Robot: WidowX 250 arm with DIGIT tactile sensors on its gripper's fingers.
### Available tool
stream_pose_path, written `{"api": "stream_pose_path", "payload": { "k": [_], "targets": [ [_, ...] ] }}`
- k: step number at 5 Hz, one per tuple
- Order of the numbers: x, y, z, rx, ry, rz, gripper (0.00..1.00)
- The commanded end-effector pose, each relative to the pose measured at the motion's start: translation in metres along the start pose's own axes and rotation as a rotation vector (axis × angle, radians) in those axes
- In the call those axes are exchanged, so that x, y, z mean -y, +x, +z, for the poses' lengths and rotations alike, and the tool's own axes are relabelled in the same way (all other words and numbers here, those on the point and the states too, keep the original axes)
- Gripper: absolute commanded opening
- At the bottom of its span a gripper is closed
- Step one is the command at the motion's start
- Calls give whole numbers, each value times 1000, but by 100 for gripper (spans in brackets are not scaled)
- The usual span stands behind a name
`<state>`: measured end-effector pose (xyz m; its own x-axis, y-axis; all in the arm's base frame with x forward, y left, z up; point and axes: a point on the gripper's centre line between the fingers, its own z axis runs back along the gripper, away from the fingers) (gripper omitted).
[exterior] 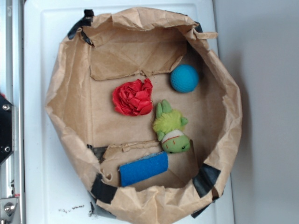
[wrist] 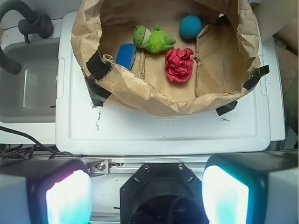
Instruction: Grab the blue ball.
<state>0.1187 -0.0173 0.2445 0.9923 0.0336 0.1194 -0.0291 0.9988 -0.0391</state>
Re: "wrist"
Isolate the blue sponge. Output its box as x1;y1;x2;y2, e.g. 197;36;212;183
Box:
116;43;136;70

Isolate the crumpled red paper ball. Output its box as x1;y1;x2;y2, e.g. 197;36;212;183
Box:
164;48;194;83

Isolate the aluminium rail frame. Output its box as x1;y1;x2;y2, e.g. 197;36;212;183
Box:
82;155;208;224

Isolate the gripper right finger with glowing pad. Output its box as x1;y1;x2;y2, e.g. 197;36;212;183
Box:
202;153;299;224

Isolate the brown paper bag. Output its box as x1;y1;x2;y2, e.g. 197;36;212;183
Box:
71;0;270;117

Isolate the blue knitted ball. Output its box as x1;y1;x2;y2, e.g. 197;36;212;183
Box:
179;15;202;40

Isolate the green plush frog toy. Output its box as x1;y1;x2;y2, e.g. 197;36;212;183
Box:
133;25;176;54

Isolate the black cable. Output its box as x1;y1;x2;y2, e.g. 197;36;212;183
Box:
0;126;75;161

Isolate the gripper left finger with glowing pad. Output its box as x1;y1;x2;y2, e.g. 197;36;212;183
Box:
0;159;93;224

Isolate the black octagonal mount plate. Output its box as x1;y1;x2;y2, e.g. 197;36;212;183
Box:
120;163;210;224

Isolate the dark grey toy faucet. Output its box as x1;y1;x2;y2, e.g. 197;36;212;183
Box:
0;0;53;75

